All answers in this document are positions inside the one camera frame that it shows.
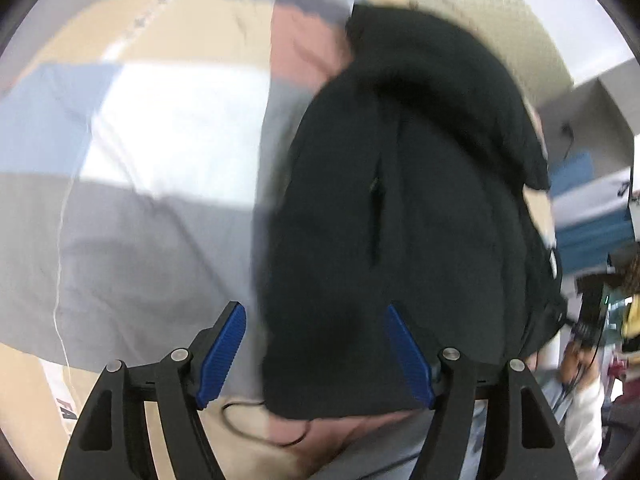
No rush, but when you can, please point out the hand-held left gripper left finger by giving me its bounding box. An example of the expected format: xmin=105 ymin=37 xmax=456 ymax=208
xmin=59 ymin=301 xmax=247 ymax=480

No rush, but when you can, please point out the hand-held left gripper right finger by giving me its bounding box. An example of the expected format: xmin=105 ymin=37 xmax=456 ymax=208
xmin=384 ymin=304 xmax=583 ymax=480

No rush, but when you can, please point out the black puffer jacket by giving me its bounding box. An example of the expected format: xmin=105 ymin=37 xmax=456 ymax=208
xmin=252 ymin=4 xmax=568 ymax=421

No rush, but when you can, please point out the person's right hand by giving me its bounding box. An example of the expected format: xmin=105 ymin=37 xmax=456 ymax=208
xmin=557 ymin=340 xmax=598 ymax=386

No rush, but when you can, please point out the checked patchwork quilt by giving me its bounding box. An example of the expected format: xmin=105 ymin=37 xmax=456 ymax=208
xmin=0 ymin=0 xmax=558 ymax=480

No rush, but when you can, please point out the cream quilted headboard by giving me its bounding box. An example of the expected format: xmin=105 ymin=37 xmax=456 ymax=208
xmin=412 ymin=0 xmax=574 ymax=113

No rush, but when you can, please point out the thin black cable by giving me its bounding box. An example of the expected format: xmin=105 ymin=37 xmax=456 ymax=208
xmin=219 ymin=398 xmax=315 ymax=449

